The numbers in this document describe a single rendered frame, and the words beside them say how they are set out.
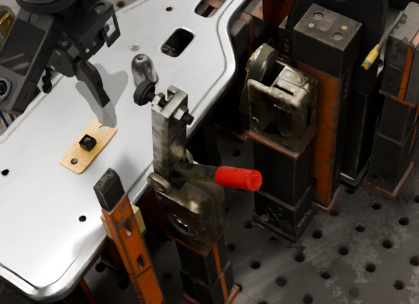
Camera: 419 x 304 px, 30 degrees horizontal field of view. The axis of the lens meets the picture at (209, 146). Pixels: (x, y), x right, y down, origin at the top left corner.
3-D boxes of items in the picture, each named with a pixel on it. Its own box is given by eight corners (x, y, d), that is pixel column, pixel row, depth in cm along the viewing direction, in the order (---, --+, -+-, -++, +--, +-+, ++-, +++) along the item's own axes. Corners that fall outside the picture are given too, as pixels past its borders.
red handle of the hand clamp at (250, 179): (170, 148, 93) (263, 158, 82) (180, 161, 95) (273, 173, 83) (149, 174, 92) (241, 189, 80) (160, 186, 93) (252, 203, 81)
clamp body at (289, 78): (269, 181, 132) (264, 37, 101) (328, 213, 128) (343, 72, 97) (239, 223, 129) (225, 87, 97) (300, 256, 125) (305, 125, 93)
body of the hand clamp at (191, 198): (204, 269, 125) (178, 152, 95) (240, 290, 122) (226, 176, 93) (183, 299, 122) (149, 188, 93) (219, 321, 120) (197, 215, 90)
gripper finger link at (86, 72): (118, 100, 89) (79, 42, 84) (110, 110, 89) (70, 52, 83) (93, 95, 92) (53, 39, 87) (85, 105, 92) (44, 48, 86)
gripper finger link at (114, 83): (152, 103, 95) (115, 45, 89) (123, 137, 92) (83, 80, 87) (135, 99, 97) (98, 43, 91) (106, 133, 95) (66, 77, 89)
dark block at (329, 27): (305, 173, 132) (312, 0, 97) (341, 191, 130) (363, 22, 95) (290, 195, 130) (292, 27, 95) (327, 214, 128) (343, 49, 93)
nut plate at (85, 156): (97, 117, 105) (95, 112, 104) (119, 128, 104) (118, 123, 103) (57, 162, 102) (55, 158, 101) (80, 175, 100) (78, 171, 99)
